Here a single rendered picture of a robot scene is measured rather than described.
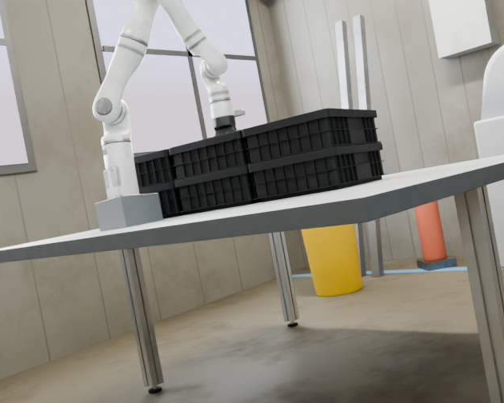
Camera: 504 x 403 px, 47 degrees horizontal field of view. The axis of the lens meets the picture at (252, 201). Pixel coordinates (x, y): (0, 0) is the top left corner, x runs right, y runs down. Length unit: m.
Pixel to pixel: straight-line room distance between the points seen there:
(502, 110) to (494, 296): 2.11
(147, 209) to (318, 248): 1.97
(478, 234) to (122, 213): 1.00
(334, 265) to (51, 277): 1.69
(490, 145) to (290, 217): 2.56
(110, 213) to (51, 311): 1.78
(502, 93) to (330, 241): 1.28
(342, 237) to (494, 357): 2.21
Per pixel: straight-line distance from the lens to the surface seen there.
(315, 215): 0.98
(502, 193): 3.49
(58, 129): 3.70
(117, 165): 1.85
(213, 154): 1.87
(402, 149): 4.59
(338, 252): 3.65
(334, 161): 1.66
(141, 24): 1.93
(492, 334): 1.53
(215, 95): 1.92
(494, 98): 3.52
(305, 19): 5.11
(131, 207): 1.81
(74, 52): 3.91
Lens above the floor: 0.74
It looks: 1 degrees down
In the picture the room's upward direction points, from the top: 10 degrees counter-clockwise
